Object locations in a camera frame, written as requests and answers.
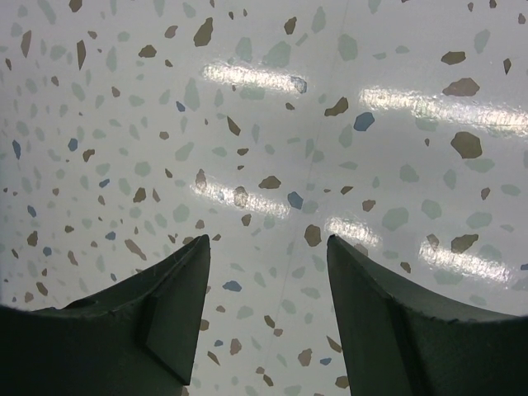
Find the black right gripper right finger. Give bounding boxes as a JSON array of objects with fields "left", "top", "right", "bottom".
[{"left": 327, "top": 235, "right": 527, "bottom": 395}]

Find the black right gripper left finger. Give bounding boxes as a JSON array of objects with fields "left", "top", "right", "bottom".
[{"left": 1, "top": 235, "right": 210, "bottom": 395}]

